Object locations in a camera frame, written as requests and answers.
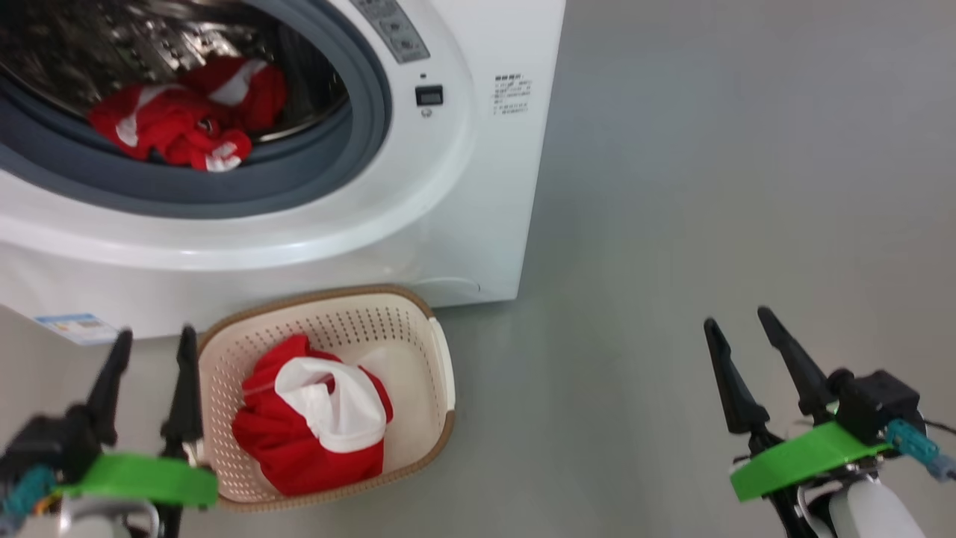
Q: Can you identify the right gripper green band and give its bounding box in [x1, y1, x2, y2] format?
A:
[704, 306, 893, 538]

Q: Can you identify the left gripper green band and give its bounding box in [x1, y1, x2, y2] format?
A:
[56, 326, 219, 538]

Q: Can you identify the red garment with white panel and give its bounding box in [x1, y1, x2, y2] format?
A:
[232, 334, 394, 498]

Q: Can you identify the red garment with white stripes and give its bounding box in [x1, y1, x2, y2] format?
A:
[88, 56, 288, 173]

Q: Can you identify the grey rubber door gasket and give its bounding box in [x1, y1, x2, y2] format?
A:
[0, 0, 393, 219]

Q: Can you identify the cream perforated laundry basket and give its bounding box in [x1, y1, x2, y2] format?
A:
[196, 284, 456, 513]

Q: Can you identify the white front-load washing machine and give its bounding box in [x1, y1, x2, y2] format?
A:
[0, 0, 566, 341]

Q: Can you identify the blue energy label sticker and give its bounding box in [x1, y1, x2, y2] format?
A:
[34, 312, 120, 346]

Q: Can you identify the steel washer drum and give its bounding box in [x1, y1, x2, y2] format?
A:
[0, 0, 352, 143]

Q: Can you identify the printed text label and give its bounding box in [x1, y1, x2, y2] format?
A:
[493, 73, 533, 115]

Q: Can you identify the grey warning label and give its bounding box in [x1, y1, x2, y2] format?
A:
[351, 0, 431, 64]

